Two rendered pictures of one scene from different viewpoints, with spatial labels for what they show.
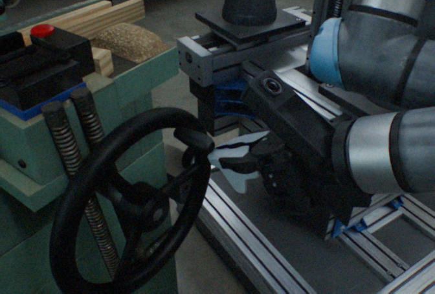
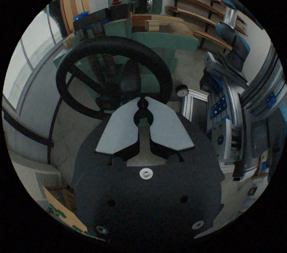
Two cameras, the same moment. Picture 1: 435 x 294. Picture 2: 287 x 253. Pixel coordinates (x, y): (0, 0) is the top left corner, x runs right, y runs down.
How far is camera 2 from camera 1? 0.45 m
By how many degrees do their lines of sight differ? 41
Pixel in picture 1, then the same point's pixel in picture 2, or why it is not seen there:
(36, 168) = not seen: hidden behind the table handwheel
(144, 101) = (169, 52)
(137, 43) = (179, 27)
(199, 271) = not seen: hidden behind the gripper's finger
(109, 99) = (118, 30)
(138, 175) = (155, 80)
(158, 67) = (184, 41)
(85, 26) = (167, 20)
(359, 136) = not seen: outside the picture
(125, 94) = (159, 42)
